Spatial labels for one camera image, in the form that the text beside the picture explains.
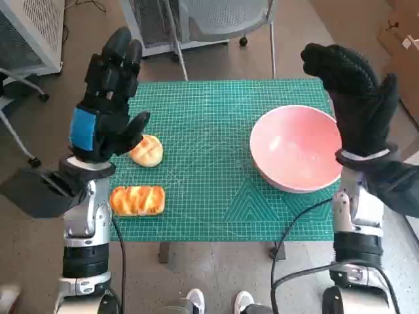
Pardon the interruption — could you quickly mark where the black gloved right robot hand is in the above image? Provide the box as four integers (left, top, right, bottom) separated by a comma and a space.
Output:
300, 42, 401, 156

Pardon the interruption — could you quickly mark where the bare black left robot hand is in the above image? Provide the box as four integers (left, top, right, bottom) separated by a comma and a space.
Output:
69, 26, 151, 164

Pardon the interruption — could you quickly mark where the round toy bread bun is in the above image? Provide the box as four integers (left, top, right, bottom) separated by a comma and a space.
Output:
129, 133, 164, 168

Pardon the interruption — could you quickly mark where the pink bowl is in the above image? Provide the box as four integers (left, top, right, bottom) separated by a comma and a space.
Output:
249, 104, 343, 194

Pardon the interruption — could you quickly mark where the long striped toy bread loaf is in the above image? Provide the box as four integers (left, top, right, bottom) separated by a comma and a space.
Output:
109, 184, 166, 217

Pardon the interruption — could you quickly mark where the brown cardboard box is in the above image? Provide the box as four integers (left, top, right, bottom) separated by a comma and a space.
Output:
376, 12, 419, 125

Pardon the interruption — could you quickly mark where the green cutting mat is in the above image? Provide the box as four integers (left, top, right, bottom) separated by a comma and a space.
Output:
109, 78, 341, 243

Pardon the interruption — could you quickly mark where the grey office chair with casters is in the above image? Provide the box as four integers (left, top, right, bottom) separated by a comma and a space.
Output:
0, 67, 50, 167

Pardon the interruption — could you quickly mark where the white perforated wheeled cabinet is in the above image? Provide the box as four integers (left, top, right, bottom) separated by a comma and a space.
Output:
120, 0, 249, 63

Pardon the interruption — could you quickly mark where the large white perforated cabinet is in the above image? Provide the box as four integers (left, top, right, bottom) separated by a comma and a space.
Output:
0, 0, 65, 77

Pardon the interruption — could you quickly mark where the grey mesh chair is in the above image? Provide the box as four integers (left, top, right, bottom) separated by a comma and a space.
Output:
163, 0, 278, 82

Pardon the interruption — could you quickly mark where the white right robot foot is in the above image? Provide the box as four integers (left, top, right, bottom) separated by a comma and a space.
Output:
234, 290, 255, 314

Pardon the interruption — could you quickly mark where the grey right robot leg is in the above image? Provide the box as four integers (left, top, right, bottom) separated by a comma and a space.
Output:
245, 303, 274, 314

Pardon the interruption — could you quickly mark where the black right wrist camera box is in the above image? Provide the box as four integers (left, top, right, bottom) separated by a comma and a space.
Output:
359, 156, 419, 218

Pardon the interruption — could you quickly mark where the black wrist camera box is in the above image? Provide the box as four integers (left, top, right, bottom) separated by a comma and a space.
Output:
359, 156, 419, 218
0, 167, 88, 219

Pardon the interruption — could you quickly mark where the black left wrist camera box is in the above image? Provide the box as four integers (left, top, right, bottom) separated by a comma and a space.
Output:
0, 167, 88, 219

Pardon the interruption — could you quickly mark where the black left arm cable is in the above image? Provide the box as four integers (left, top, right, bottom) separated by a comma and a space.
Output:
111, 215, 127, 314

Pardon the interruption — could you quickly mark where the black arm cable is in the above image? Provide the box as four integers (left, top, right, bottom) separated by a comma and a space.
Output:
271, 260, 402, 314
270, 198, 335, 314
111, 215, 127, 314

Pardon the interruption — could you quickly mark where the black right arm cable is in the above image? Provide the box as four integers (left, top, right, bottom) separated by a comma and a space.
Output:
270, 198, 335, 314
271, 260, 402, 314

